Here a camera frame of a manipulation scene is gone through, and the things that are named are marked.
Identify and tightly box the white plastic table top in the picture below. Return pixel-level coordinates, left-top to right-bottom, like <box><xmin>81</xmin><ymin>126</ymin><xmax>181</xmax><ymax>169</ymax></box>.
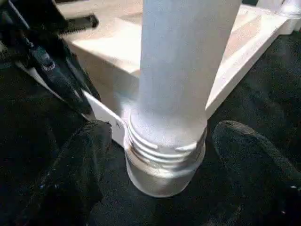
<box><xmin>56</xmin><ymin>0</ymin><xmax>301</xmax><ymax>198</ymax></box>

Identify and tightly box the black work mat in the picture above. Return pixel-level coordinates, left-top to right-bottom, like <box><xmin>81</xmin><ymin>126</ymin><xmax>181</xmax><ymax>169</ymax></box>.
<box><xmin>0</xmin><ymin>30</ymin><xmax>301</xmax><ymax>226</ymax></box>

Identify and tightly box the white plastic table leg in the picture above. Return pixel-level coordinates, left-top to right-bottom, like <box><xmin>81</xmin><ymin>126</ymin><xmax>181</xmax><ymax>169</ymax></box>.
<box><xmin>127</xmin><ymin>0</ymin><xmax>243</xmax><ymax>174</ymax></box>
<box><xmin>256</xmin><ymin>0</ymin><xmax>301</xmax><ymax>15</ymax></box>

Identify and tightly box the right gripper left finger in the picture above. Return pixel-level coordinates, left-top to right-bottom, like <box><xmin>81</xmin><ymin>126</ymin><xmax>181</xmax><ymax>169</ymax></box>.
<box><xmin>14</xmin><ymin>119</ymin><xmax>113</xmax><ymax>226</ymax></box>

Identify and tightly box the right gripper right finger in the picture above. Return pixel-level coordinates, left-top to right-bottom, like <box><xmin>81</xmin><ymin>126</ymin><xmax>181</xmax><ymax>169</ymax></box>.
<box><xmin>211</xmin><ymin>120</ymin><xmax>301</xmax><ymax>226</ymax></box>

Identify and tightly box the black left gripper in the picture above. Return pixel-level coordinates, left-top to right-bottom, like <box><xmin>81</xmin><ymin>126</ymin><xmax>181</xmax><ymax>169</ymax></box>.
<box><xmin>0</xmin><ymin>0</ymin><xmax>102</xmax><ymax>120</ymax></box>

